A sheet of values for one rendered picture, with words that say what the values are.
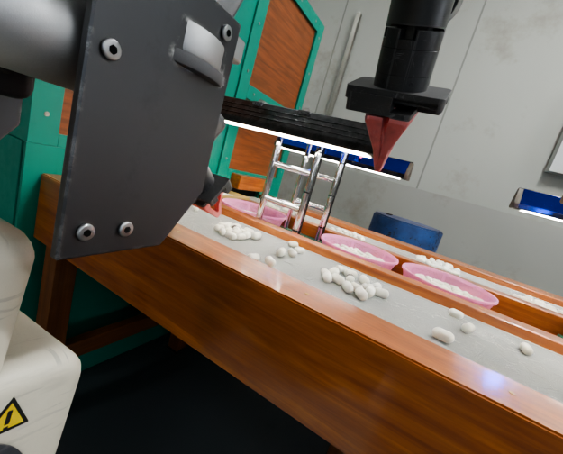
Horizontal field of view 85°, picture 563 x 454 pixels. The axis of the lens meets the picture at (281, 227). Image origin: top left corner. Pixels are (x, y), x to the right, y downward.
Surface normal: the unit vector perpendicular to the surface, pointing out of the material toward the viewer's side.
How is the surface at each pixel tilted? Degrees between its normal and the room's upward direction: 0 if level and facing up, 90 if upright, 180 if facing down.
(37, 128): 90
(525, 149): 90
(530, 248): 90
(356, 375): 90
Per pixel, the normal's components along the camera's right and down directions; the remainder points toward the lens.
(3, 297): 0.91, 0.33
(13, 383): 0.90, -0.25
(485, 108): -0.41, 0.06
